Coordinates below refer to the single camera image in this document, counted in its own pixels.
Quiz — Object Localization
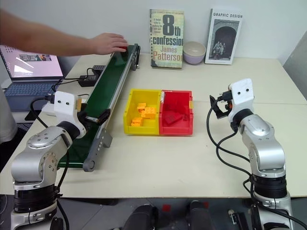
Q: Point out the red plastic bin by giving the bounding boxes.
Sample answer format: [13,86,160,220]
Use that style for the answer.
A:
[158,90,194,136]

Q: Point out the graphic design book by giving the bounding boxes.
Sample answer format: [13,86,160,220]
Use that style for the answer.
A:
[204,8,244,65]

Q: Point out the lilac ceramic bowl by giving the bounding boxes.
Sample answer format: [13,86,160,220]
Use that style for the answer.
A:
[182,41,207,66]

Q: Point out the person's bare hand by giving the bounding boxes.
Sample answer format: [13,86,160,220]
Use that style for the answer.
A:
[90,32,129,56]

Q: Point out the black power cable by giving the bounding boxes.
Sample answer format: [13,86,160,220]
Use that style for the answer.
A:
[50,77,81,93]

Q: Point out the dark rounded shape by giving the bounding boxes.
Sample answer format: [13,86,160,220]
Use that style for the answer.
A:
[189,200,212,230]
[125,203,159,230]

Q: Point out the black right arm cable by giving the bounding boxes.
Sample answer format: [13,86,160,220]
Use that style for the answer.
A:
[206,103,297,227]

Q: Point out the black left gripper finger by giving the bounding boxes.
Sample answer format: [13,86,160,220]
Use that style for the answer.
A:
[85,108,112,125]

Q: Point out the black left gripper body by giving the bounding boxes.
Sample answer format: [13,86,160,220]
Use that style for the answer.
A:
[76,96,89,123]

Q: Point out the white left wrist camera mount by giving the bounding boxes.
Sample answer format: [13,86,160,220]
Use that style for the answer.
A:
[53,91,86,135]

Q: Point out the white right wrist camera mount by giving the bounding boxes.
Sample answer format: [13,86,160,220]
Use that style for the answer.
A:
[227,78,255,122]

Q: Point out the person's white shirt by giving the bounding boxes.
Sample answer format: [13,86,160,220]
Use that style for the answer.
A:
[0,88,18,145]

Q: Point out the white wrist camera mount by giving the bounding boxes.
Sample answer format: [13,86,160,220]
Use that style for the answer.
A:
[53,91,86,135]
[227,78,255,122]

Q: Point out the open laptop computer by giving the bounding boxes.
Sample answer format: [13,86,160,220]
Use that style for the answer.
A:
[0,45,65,113]

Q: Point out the grey partition panel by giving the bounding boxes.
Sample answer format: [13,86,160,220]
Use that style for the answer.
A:
[282,31,307,102]

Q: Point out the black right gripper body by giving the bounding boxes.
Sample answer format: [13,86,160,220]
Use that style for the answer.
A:
[217,89,234,112]

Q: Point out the green conveyor belt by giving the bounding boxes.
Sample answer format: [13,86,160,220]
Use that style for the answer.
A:
[57,43,142,173]

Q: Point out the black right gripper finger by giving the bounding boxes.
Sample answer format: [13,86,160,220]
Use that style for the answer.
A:
[216,108,229,120]
[210,95,220,112]

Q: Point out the black power adapter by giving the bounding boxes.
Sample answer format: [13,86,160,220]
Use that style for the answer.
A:
[78,74,98,88]

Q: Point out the yellow plastic bin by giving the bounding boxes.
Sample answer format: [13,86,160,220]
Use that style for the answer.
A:
[123,88,162,137]

